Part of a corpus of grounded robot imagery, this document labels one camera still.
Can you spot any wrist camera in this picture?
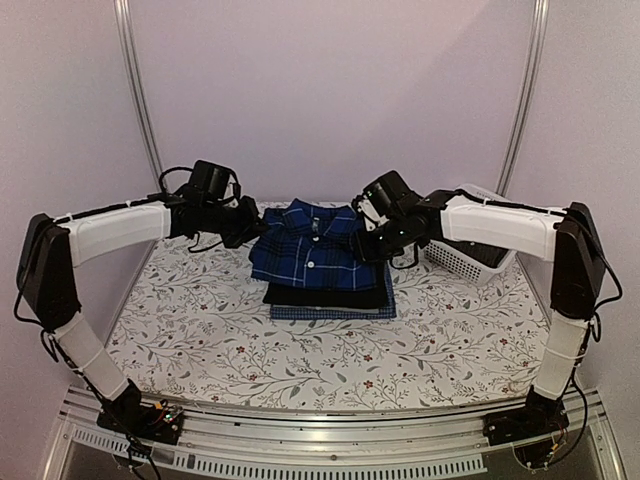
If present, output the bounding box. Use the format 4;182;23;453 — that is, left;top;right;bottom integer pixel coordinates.
227;182;242;206
351;194;388;232

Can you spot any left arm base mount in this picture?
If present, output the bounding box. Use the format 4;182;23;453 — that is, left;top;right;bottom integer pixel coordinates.
97;380;184;445

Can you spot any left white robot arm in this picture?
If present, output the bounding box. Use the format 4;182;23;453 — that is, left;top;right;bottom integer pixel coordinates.
13;160;267;434

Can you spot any black shirt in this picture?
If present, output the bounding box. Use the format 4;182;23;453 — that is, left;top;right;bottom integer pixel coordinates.
263;264;392;310
447;241;509;268

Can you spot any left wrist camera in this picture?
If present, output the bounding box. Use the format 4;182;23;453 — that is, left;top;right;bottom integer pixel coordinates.
227;182;242;206

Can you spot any black shirt in basket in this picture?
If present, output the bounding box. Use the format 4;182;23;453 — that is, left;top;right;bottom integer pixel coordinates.
447;241;509;268

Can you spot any floral tablecloth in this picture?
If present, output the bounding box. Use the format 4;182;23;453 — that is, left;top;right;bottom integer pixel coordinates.
106;234;548;411

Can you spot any aluminium post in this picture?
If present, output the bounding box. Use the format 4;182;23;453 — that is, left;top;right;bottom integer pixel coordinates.
113;0;164;191
495;0;549;196

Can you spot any blue checked shirt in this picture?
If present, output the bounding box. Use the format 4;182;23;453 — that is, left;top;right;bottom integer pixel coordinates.
269;265;396;320

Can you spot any left aluminium post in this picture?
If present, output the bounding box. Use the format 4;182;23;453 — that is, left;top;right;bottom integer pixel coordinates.
113;0;164;191

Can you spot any white plastic basket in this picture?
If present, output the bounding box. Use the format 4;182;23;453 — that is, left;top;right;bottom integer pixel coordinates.
424;182;516;286

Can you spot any right aluminium post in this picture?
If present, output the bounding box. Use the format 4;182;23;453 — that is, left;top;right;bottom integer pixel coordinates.
495;0;549;196

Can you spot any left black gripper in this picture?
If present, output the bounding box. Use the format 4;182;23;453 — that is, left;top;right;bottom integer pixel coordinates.
204;195;271;249

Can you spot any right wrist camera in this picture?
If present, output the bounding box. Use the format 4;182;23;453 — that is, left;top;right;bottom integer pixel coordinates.
351;194;388;232

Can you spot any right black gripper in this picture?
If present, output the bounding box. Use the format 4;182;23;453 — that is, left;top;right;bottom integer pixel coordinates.
354;215;412;264

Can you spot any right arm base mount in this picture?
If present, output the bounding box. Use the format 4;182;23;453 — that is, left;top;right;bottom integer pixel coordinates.
482;389;569;470

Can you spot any blue plaid long sleeve shirt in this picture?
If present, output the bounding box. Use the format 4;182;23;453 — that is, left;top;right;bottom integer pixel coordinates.
249;199;378;292

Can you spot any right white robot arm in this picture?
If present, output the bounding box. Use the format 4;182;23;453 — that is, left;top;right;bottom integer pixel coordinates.
351;170;605;436

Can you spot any aluminium front rail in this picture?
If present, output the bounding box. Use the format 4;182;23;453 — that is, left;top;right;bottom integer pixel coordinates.
42;387;630;479

